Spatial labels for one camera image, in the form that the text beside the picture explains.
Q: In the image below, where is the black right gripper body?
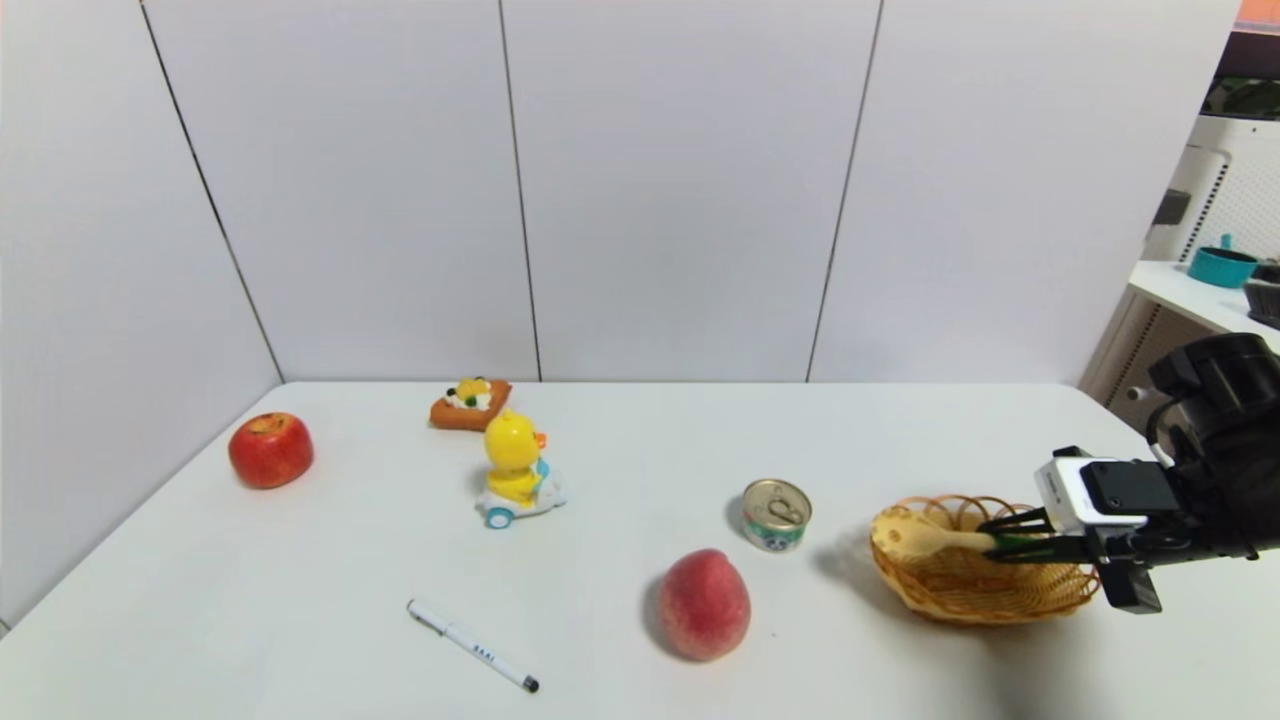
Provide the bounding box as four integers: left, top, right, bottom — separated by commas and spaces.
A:
1052, 444, 1199, 615

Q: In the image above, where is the yellow spatula with green handle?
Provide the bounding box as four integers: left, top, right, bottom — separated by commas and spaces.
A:
880, 503, 1046, 559

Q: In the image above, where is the toy waffle cake with fruit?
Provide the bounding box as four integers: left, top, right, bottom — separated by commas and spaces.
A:
430, 377, 513, 433

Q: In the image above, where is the small tin can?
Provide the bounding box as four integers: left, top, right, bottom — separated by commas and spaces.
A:
741, 478, 813, 553

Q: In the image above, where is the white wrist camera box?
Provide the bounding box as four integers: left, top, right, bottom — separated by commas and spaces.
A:
1034, 446, 1181, 536

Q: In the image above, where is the white side table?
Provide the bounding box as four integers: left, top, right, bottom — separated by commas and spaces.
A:
1085, 262, 1280, 411

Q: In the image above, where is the red peach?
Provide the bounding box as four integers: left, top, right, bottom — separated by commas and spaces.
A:
656, 547, 752, 662

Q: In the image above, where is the red apple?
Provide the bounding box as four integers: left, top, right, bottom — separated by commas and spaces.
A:
227, 412, 315, 490

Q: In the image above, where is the yellow duck toy car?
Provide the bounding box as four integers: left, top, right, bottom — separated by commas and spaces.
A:
475, 409, 567, 529

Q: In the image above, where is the white pegboard panel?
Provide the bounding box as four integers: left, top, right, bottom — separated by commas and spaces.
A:
1140, 117, 1280, 266

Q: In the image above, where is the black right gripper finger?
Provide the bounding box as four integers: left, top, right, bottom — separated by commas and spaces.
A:
982, 534, 1098, 565
976, 506, 1057, 535

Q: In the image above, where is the white pen with black tip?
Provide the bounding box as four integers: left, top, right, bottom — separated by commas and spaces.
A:
407, 598, 541, 692

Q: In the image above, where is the yellow woven basket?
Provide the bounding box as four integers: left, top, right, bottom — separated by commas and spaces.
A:
868, 494, 1101, 627

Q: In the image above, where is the teal pot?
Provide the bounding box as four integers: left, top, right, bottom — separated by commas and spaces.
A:
1187, 235, 1258, 291

